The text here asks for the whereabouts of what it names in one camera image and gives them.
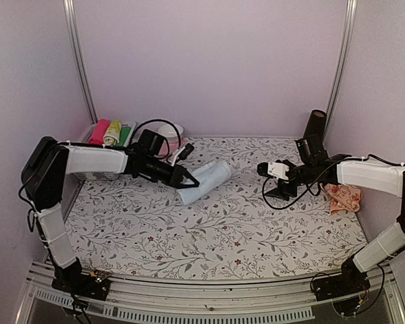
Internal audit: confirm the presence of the green rolled towel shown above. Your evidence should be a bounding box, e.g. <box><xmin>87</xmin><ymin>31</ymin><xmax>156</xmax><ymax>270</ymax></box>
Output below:
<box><xmin>117</xmin><ymin>126</ymin><xmax>132</xmax><ymax>147</ymax></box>

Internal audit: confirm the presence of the pink plate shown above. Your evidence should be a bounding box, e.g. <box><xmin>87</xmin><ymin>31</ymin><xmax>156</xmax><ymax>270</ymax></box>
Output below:
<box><xmin>157</xmin><ymin>135</ymin><xmax>179</xmax><ymax>157</ymax></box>

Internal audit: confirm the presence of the light blue towel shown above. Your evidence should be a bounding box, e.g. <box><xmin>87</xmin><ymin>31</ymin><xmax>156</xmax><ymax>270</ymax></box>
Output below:
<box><xmin>177</xmin><ymin>161</ymin><xmax>233</xmax><ymax>206</ymax></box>

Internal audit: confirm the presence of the white bowl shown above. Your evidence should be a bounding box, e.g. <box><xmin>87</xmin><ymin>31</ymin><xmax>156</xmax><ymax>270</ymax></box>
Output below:
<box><xmin>157</xmin><ymin>124</ymin><xmax>184</xmax><ymax>143</ymax></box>

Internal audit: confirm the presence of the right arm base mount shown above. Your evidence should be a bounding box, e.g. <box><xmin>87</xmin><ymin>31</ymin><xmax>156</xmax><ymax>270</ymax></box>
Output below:
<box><xmin>310</xmin><ymin>270</ymin><xmax>371</xmax><ymax>301</ymax></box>

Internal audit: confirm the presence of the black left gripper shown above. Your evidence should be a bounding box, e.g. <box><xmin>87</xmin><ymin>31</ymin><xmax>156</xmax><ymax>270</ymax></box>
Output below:
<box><xmin>144</xmin><ymin>155</ymin><xmax>199</xmax><ymax>188</ymax></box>

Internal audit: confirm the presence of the black cable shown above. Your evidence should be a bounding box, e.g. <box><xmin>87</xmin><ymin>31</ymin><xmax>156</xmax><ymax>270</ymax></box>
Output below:
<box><xmin>261</xmin><ymin>153</ymin><xmax>405</xmax><ymax>211</ymax></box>
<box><xmin>133</xmin><ymin>118</ymin><xmax>183</xmax><ymax>159</ymax></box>

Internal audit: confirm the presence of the left black cable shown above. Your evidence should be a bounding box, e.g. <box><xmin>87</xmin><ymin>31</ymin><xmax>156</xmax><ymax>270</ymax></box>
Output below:
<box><xmin>133</xmin><ymin>118</ymin><xmax>183</xmax><ymax>159</ymax></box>

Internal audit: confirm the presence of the orange patterned towel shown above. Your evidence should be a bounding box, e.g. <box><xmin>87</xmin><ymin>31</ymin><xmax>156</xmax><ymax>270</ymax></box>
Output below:
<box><xmin>323</xmin><ymin>184</ymin><xmax>362</xmax><ymax>214</ymax></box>

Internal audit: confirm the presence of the right black cable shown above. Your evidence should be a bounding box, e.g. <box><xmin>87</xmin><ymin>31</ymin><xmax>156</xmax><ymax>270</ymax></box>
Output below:
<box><xmin>261</xmin><ymin>153</ymin><xmax>405</xmax><ymax>211</ymax></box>

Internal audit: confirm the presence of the white plastic basket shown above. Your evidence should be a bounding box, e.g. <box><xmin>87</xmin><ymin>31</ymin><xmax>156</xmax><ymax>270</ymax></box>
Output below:
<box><xmin>72</xmin><ymin>120</ymin><xmax>138</xmax><ymax>182</ymax></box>

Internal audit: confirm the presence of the pink rolled towel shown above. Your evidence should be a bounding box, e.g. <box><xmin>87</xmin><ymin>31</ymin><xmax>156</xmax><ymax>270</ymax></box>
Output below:
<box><xmin>88</xmin><ymin>119</ymin><xmax>111</xmax><ymax>145</ymax></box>

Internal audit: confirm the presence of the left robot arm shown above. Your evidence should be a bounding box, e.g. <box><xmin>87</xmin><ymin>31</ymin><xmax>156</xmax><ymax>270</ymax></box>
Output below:
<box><xmin>20</xmin><ymin>129</ymin><xmax>200</xmax><ymax>293</ymax></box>

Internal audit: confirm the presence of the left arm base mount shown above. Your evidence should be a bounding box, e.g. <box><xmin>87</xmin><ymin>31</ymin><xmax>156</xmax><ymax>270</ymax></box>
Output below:
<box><xmin>51</xmin><ymin>261</ymin><xmax>111</xmax><ymax>301</ymax></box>

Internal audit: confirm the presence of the dark brown cylinder cup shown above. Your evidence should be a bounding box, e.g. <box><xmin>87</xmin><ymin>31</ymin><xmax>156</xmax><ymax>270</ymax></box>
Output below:
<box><xmin>303</xmin><ymin>109</ymin><xmax>327</xmax><ymax>140</ymax></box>

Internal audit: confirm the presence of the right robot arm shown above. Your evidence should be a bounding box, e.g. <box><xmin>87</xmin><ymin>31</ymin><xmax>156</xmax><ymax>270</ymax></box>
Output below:
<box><xmin>257</xmin><ymin>134</ymin><xmax>405</xmax><ymax>294</ymax></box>

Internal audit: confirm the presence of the yellow-green rolled towel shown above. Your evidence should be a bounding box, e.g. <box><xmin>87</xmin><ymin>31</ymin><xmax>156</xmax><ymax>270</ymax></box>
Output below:
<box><xmin>103</xmin><ymin>120</ymin><xmax>122</xmax><ymax>146</ymax></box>

